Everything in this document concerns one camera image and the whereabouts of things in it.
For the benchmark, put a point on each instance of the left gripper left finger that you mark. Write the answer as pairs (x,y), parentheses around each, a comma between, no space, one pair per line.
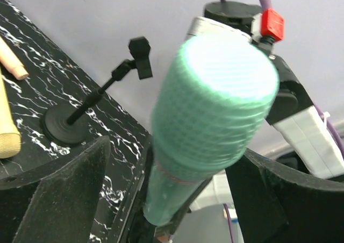
(55,202)

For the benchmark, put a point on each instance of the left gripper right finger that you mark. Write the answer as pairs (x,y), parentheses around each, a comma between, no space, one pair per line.
(276,203)

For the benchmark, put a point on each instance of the green microphone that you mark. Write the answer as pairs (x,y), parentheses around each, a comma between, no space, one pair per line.
(215,96)

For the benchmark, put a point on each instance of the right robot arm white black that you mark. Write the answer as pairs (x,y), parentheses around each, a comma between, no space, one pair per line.
(304,127)

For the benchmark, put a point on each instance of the black round base mic stand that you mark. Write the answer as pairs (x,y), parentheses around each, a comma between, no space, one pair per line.
(66,125)

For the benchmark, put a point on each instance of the yellow microphone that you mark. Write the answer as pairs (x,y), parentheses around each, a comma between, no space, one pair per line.
(10,136)

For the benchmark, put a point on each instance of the pink microphone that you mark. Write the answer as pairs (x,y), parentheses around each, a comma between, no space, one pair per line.
(11,62)

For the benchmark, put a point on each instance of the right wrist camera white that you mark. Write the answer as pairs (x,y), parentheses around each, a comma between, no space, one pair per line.
(246,21)

